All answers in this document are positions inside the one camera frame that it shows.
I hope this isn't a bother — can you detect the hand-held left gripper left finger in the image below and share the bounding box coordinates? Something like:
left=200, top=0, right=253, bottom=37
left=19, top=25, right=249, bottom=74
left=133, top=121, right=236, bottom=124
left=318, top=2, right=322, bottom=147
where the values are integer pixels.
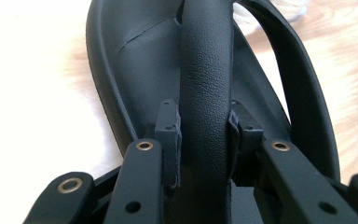
left=103, top=97, right=182, bottom=224

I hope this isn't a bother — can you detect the black flip-flop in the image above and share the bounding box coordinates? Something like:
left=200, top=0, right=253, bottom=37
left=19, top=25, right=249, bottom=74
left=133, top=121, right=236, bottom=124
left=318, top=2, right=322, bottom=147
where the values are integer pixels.
left=85, top=0, right=341, bottom=224

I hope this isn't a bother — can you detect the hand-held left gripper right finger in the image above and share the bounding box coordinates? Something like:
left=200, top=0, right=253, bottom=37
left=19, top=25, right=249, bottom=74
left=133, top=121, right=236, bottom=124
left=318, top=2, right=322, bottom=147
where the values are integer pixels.
left=227, top=102, right=358, bottom=224

